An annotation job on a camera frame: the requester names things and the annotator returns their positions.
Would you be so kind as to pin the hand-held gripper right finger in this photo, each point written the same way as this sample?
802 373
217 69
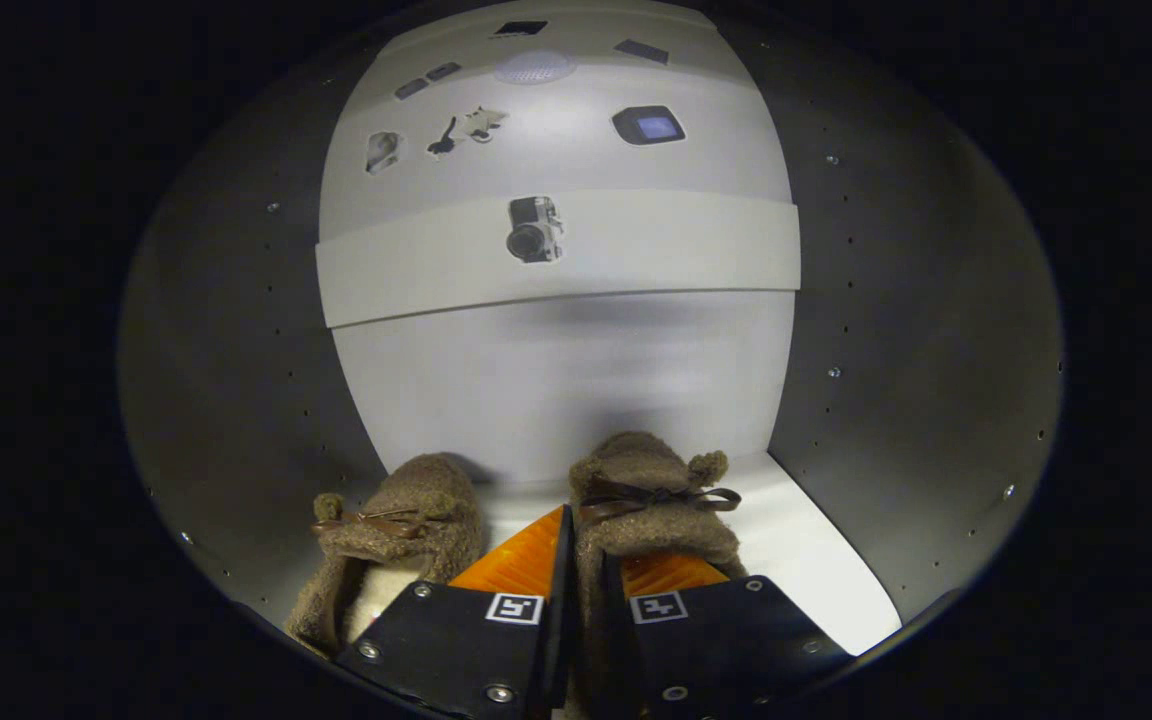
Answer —
618 650

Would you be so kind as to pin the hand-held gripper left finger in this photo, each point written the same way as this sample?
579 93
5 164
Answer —
563 640

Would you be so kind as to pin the brown fuzzy shoe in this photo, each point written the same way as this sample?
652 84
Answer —
416 490
636 470

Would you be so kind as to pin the dark grey shoe cabinet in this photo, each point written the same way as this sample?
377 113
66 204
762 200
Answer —
886 300

